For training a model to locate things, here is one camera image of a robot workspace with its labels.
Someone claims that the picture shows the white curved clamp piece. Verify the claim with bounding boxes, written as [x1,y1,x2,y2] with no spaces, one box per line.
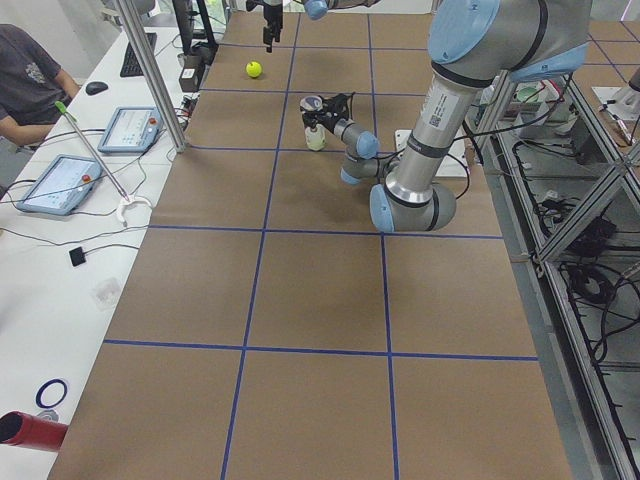
[116,196,153,226]

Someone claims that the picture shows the red cylinder bottle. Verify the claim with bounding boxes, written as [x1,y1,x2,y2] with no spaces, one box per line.
[1,411,68,452]

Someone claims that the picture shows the black keyboard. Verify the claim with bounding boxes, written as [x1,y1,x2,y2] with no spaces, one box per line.
[119,31,158,78]

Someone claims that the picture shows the blue tape ring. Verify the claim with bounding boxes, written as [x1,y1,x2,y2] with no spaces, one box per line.
[36,378,69,409]

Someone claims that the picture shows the black computer mouse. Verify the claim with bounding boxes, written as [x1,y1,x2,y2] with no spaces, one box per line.
[84,81,109,96]

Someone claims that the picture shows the seated person dark shirt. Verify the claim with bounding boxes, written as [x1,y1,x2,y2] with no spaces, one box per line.
[1,24,80,146]

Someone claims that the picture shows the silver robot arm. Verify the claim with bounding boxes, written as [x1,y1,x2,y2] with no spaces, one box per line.
[257,0,377,53]
[300,0,592,232]

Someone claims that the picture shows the clear plastic bag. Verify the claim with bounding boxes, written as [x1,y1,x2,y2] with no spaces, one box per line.
[90,277,122,311]

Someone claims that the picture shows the teach pendant tablet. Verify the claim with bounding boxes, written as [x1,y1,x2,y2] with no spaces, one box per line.
[97,107,164,155]
[16,155,103,216]

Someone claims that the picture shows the teach pendant tablet near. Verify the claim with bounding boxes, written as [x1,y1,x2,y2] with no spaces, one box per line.
[16,155,103,216]

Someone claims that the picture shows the white tennis ball can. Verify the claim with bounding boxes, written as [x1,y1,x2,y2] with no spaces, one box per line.
[300,95,326,151]

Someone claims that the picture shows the black monitor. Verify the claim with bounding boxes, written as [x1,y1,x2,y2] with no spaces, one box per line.
[172,0,218,63]

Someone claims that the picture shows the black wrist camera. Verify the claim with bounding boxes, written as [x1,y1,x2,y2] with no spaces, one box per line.
[332,92,355,119]

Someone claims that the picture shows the small black square pad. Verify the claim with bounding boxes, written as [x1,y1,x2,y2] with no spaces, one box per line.
[69,246,86,267]

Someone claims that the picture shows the yellow tennis ball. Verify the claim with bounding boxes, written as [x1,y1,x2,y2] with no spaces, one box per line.
[245,61,263,79]

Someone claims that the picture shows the aluminium frame post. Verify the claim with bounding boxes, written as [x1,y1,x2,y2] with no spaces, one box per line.
[114,0,187,153]

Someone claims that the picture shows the black box white label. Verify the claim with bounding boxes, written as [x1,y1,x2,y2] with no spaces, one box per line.
[179,55,205,93]

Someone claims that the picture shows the metal rod green handle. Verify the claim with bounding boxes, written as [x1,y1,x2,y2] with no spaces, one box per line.
[54,101,129,200]

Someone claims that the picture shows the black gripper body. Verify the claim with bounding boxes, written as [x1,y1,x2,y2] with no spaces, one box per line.
[263,0,283,30]
[322,110,344,131]

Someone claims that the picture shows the teach pendant tablet far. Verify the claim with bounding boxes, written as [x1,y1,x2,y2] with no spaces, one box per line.
[97,107,164,155]

